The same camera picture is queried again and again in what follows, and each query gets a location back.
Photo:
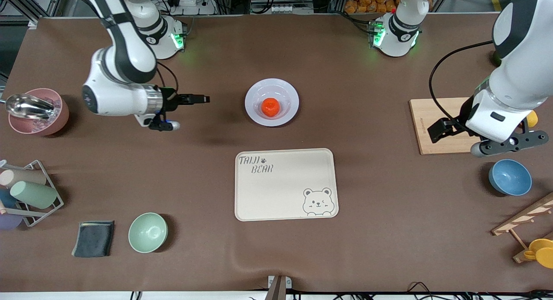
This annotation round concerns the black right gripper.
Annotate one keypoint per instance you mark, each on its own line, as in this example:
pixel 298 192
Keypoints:
pixel 171 101

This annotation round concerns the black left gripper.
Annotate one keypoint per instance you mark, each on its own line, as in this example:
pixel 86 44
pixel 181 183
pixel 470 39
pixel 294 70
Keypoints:
pixel 465 113

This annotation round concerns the orange fruit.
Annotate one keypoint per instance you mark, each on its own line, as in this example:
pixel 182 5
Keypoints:
pixel 270 107

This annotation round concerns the white round plate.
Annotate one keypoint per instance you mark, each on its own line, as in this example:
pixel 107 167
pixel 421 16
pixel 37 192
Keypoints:
pixel 285 114

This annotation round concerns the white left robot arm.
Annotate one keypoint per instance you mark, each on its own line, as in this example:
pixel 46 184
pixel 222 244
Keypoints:
pixel 518 75

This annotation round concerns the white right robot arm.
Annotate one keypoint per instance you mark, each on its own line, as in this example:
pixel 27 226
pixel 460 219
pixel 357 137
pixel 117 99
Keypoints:
pixel 116 97

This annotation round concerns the wooden cutting board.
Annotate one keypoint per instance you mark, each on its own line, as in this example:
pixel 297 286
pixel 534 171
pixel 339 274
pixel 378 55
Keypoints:
pixel 421 114

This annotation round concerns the blue bowl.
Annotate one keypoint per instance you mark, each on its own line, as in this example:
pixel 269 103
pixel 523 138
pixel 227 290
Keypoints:
pixel 510 177

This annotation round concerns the dark green avocado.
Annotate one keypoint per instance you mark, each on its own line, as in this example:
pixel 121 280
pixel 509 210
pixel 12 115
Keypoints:
pixel 496 60

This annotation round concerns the yellow lemon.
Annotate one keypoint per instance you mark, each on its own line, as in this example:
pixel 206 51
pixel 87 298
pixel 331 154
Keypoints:
pixel 532 118

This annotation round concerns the white power strip with plugs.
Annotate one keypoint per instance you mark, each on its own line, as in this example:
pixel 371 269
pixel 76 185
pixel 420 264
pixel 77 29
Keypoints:
pixel 190 2

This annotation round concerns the wooden drying rack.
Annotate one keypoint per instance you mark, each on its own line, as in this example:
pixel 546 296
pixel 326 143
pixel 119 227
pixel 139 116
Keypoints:
pixel 522 217

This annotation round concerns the small white power strip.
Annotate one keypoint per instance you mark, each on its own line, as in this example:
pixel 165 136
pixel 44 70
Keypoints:
pixel 274 8

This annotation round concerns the cream tray with bear print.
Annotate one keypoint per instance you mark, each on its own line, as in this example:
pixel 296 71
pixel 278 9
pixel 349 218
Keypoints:
pixel 281 192

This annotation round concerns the light green bowl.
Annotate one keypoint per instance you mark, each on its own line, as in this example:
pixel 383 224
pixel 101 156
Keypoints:
pixel 147 232

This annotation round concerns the brown table mat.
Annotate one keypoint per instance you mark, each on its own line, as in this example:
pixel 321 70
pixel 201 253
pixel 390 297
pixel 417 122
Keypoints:
pixel 367 248

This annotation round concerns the pink bowl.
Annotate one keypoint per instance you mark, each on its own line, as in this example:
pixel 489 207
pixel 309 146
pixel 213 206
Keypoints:
pixel 52 125

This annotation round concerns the bag of orange buns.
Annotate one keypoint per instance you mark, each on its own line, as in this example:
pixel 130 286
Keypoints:
pixel 367 1

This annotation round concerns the yellow mug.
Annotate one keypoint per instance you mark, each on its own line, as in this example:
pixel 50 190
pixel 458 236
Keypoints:
pixel 542 251

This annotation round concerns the metal scoop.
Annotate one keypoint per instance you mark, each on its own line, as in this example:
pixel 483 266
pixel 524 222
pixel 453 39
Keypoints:
pixel 28 106

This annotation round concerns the dark grey folded cloth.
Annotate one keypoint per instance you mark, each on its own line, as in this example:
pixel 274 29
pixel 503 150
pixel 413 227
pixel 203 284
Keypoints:
pixel 93 238

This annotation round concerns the beige cup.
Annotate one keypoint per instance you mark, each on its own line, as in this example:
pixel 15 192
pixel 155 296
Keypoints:
pixel 26 177

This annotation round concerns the mint green cup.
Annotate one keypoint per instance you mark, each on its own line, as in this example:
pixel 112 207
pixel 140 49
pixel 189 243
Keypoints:
pixel 34 194

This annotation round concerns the blue cup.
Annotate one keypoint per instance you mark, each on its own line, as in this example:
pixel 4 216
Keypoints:
pixel 7 199

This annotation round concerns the purple cup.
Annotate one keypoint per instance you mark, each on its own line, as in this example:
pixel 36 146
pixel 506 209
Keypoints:
pixel 8 222

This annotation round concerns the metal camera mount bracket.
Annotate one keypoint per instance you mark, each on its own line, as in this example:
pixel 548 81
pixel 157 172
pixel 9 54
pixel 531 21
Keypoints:
pixel 278 287

